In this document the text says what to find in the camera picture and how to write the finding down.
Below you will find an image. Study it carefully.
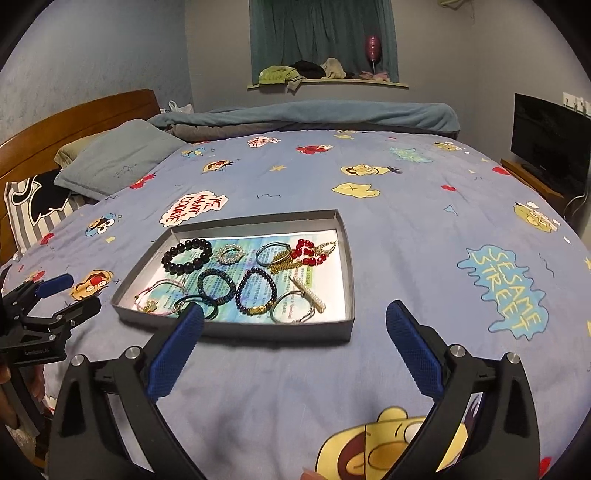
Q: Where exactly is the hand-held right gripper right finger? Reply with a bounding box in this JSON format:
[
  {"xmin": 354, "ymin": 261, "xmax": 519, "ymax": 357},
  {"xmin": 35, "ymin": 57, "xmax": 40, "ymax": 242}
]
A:
[{"xmin": 385, "ymin": 300, "xmax": 541, "ymax": 480}]

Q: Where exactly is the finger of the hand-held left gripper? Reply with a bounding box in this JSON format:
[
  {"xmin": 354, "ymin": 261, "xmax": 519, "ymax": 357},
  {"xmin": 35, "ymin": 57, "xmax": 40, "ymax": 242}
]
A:
[
  {"xmin": 21, "ymin": 296, "xmax": 102, "ymax": 341},
  {"xmin": 8, "ymin": 273, "xmax": 74, "ymax": 320}
]

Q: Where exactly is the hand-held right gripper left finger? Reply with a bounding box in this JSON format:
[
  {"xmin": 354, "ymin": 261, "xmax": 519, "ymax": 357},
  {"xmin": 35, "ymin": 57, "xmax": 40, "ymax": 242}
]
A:
[{"xmin": 48, "ymin": 304, "xmax": 206, "ymax": 480}]

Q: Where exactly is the pink braided string bracelet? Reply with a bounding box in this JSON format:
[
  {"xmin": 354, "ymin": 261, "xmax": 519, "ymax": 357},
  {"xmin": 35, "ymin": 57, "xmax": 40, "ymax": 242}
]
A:
[{"xmin": 134, "ymin": 277, "xmax": 188, "ymax": 317}]

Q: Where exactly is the grey cardboard tray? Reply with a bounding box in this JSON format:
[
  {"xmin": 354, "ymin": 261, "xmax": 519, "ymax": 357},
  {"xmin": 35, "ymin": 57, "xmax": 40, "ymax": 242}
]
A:
[{"xmin": 111, "ymin": 209, "xmax": 356, "ymax": 345}]

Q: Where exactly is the pearl hair clip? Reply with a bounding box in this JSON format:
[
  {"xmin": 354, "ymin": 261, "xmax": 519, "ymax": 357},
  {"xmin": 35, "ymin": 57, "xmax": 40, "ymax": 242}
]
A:
[{"xmin": 290, "ymin": 275, "xmax": 328, "ymax": 311}]

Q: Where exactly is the person's left hand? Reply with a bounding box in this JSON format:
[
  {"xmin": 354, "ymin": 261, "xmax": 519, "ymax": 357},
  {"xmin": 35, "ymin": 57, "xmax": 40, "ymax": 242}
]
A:
[{"xmin": 0, "ymin": 362, "xmax": 48, "ymax": 432}]

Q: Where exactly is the striped pillow with black print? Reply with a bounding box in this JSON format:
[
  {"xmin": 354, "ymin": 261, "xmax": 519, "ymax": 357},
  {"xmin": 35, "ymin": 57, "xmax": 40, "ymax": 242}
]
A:
[{"xmin": 4, "ymin": 171, "xmax": 86, "ymax": 256}]

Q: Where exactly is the printed paper sheet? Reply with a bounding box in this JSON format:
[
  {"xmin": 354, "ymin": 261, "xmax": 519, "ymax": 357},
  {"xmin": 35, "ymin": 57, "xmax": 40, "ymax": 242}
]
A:
[{"xmin": 134, "ymin": 228, "xmax": 348, "ymax": 322}]

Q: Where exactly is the blue cartoon printed bed sheet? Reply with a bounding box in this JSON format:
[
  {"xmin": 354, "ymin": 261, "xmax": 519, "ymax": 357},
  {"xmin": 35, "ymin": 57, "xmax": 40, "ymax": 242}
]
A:
[{"xmin": 0, "ymin": 127, "xmax": 591, "ymax": 480}]

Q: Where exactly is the beige pillow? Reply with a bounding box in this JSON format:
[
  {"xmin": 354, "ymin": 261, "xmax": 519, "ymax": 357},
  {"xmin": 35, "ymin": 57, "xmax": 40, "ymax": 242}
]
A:
[{"xmin": 54, "ymin": 131, "xmax": 108, "ymax": 168}]

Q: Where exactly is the grey-blue pillow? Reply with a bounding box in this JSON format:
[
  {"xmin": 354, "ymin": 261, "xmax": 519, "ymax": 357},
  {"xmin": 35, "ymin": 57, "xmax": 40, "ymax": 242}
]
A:
[{"xmin": 54, "ymin": 119, "xmax": 186, "ymax": 202}]

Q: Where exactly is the wooden headboard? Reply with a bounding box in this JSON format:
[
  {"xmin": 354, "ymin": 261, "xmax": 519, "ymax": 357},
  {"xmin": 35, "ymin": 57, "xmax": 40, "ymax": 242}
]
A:
[{"xmin": 0, "ymin": 89, "xmax": 162, "ymax": 259}]

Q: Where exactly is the wooden television stand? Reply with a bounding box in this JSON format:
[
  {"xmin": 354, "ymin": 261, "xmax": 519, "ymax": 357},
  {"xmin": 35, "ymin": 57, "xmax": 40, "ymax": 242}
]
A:
[{"xmin": 500, "ymin": 158, "xmax": 567, "ymax": 200}]

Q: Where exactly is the grey folded blanket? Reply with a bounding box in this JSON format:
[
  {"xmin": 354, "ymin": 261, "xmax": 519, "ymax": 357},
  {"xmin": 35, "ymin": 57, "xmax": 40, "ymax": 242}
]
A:
[{"xmin": 166, "ymin": 124, "xmax": 259, "ymax": 142}]

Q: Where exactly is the blue rolled blanket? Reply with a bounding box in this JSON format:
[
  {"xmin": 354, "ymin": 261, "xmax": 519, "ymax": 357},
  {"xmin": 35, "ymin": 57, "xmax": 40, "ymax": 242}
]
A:
[{"xmin": 148, "ymin": 100, "xmax": 461, "ymax": 137}]

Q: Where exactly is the black flat television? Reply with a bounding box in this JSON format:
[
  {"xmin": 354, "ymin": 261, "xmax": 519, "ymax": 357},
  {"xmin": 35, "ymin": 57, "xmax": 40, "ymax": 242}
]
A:
[{"xmin": 510, "ymin": 93, "xmax": 591, "ymax": 195}]

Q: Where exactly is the green cloth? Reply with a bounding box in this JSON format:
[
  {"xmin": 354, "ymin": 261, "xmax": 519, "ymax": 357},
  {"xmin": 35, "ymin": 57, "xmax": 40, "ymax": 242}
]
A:
[{"xmin": 259, "ymin": 65, "xmax": 301, "ymax": 86}]

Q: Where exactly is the black cloth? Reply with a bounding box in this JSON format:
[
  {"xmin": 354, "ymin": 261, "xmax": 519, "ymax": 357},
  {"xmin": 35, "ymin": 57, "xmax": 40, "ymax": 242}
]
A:
[{"xmin": 293, "ymin": 60, "xmax": 327, "ymax": 79}]

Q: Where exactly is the pink foil balloon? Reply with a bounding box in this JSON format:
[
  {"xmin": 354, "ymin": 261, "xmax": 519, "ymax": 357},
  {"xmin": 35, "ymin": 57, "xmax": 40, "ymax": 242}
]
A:
[{"xmin": 365, "ymin": 34, "xmax": 384, "ymax": 75}]

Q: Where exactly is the teal window curtain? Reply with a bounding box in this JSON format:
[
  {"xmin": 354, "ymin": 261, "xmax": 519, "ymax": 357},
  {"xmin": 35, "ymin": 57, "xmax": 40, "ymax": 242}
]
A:
[{"xmin": 249, "ymin": 0, "xmax": 399, "ymax": 84}]

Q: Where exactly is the black hair tie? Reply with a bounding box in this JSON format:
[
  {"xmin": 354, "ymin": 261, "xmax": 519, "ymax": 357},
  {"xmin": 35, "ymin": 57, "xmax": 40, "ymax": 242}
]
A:
[{"xmin": 173, "ymin": 295, "xmax": 221, "ymax": 322}]

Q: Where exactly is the small black bead bracelet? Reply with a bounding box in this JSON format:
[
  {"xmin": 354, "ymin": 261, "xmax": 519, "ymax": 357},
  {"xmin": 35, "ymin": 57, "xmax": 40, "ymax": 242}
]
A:
[{"xmin": 198, "ymin": 268, "xmax": 236, "ymax": 304}]

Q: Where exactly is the dark bead bracelet gold charm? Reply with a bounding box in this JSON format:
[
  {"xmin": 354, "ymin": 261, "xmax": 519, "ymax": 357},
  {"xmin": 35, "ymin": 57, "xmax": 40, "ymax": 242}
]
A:
[{"xmin": 235, "ymin": 268, "xmax": 278, "ymax": 317}]

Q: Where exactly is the large black bead bracelet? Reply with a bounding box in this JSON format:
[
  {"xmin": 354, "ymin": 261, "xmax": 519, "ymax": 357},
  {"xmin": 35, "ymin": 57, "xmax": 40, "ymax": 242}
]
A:
[{"xmin": 161, "ymin": 237, "xmax": 214, "ymax": 277}]

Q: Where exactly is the small pearl bracelet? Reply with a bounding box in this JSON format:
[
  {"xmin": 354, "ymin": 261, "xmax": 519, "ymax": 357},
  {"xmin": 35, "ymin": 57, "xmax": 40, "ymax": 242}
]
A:
[{"xmin": 215, "ymin": 244, "xmax": 244, "ymax": 265}]

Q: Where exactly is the gold chain bracelet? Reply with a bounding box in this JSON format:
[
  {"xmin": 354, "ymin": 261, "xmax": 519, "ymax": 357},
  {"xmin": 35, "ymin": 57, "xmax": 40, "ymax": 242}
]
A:
[{"xmin": 270, "ymin": 240, "xmax": 340, "ymax": 277}]

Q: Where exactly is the red bead bracelet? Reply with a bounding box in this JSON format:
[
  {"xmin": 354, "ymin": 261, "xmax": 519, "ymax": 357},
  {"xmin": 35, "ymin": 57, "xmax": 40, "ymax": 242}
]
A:
[{"xmin": 290, "ymin": 237, "xmax": 324, "ymax": 269}]

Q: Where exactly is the white cable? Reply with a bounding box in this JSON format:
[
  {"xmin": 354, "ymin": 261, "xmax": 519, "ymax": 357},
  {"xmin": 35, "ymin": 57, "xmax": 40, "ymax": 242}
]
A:
[{"xmin": 564, "ymin": 193, "xmax": 591, "ymax": 218}]

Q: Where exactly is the white wall hook rack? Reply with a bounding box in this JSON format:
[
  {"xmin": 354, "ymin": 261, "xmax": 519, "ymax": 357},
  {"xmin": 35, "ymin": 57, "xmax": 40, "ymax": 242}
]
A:
[{"xmin": 561, "ymin": 91, "xmax": 591, "ymax": 114}]

